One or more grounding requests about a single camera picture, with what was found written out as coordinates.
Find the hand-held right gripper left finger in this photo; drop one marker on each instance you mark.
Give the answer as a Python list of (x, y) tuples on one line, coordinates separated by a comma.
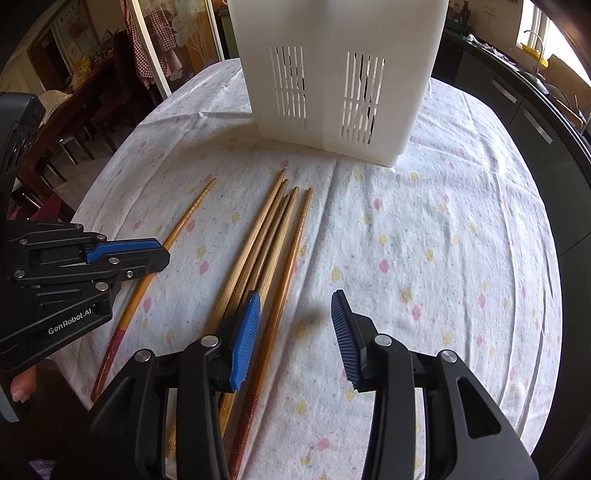
[(244, 341)]

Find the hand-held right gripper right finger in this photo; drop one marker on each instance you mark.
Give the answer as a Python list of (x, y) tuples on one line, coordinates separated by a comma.
[(344, 341)]

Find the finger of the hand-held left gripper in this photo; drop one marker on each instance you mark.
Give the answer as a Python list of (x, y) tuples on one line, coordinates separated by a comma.
[(143, 270), (122, 249)]

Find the red-ended wooden chopstick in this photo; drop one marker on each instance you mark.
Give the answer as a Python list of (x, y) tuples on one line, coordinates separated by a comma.
[(184, 221), (286, 263)]

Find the plain bamboo chopstick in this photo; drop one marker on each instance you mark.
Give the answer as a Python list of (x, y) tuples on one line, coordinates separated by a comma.
[(268, 249), (249, 240), (258, 249)]

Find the white plastic utensil holder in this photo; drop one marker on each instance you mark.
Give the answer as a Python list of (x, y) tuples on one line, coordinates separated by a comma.
[(323, 37)]

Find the person's left hand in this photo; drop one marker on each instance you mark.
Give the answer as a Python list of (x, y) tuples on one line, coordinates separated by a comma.
[(23, 385)]

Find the floral white tablecloth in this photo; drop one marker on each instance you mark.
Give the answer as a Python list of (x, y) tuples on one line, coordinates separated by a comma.
[(415, 254)]

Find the dark wooden dining table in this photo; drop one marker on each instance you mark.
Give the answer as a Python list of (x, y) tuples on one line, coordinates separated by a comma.
[(69, 120)]

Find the dark wooden chair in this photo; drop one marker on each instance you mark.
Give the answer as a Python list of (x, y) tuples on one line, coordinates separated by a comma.
[(120, 106)]

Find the white lace food cover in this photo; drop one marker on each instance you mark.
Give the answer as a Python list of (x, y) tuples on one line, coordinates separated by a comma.
[(55, 99)]

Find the red checkered apron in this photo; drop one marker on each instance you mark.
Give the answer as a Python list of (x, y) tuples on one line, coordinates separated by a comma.
[(147, 46)]

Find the flower-printed sliding glass door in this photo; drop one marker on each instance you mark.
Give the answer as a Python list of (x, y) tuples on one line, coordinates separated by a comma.
[(184, 37)]

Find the green lower kitchen cabinets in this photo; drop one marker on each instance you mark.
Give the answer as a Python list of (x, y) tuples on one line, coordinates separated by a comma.
[(508, 138)]

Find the dark stone countertop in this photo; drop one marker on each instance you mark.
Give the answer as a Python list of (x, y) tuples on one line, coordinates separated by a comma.
[(545, 106)]

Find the crumpled dishcloth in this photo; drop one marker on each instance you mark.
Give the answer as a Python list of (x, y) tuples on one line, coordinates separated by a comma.
[(485, 45)]

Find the yellow faucet sponge holder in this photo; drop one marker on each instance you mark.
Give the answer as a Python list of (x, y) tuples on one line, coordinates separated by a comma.
[(535, 53)]

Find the row of condiment bottles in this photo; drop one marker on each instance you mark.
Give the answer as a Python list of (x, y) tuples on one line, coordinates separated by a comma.
[(459, 14)]

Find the wooden cutting board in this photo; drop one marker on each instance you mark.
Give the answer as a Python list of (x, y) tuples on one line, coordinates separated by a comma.
[(565, 69)]

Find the small steel faucet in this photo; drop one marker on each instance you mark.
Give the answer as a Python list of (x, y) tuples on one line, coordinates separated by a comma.
[(535, 37)]

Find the kitchen window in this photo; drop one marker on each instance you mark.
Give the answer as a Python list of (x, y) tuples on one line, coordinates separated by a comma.
[(538, 23)]

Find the wall poster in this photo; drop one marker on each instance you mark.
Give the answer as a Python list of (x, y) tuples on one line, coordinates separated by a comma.
[(74, 32)]

